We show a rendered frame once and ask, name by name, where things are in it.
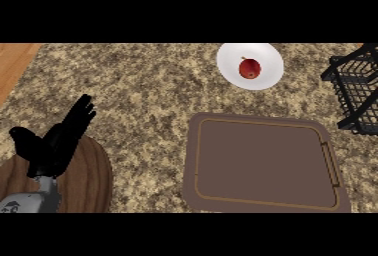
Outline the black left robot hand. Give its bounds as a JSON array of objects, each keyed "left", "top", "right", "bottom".
[{"left": 7, "top": 93, "right": 97, "bottom": 179}]

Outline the brown rectangular tray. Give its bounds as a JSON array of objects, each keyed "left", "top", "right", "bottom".
[{"left": 181, "top": 112, "right": 352, "bottom": 214}]

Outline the round brown wooden board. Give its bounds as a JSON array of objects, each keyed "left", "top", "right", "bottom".
[{"left": 0, "top": 135, "right": 115, "bottom": 214}]

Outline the white round plate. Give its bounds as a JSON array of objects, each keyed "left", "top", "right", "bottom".
[{"left": 215, "top": 43, "right": 285, "bottom": 91}]

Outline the black wire tiered basket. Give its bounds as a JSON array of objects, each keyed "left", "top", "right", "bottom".
[{"left": 320, "top": 43, "right": 378, "bottom": 136}]

